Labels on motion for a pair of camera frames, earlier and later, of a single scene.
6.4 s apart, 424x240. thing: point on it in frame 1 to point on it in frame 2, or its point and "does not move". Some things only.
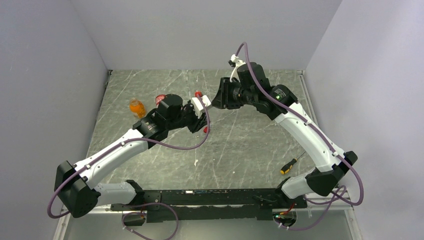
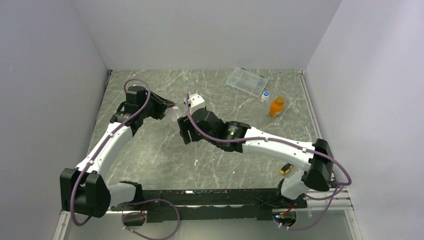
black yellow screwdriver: [286, 168] does not move
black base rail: [171, 205] does not move
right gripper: [223, 99] to [185, 125]
